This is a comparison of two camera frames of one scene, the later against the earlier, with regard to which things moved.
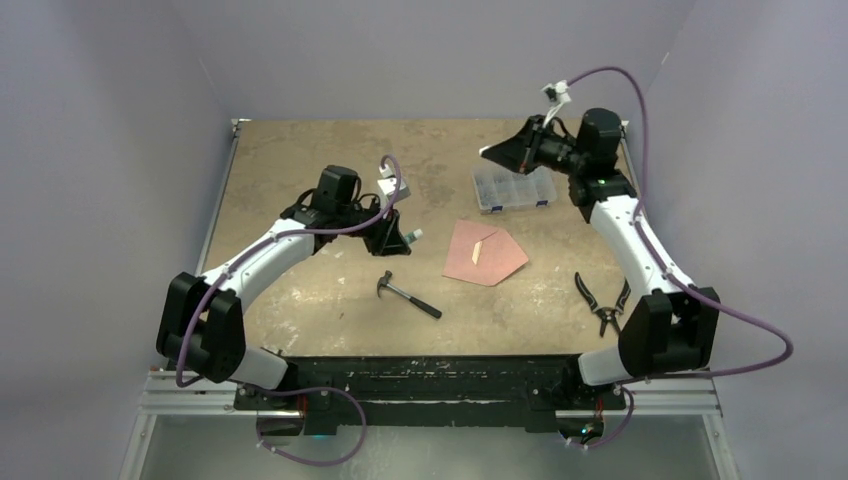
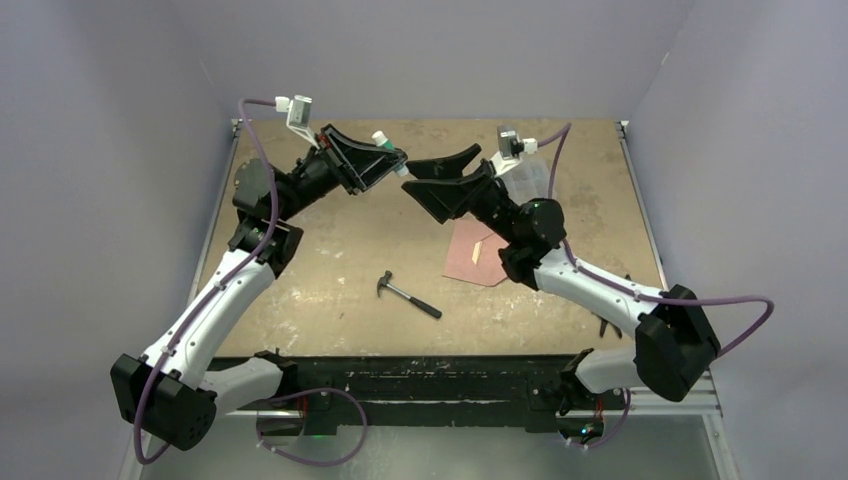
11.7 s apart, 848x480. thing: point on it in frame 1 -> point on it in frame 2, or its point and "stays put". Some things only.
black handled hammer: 421,304 stays put
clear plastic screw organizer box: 499,189 stays put
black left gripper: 387,239 -> 356,165
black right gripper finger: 520,151 -> 449,199
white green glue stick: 413,235 -> 381,140
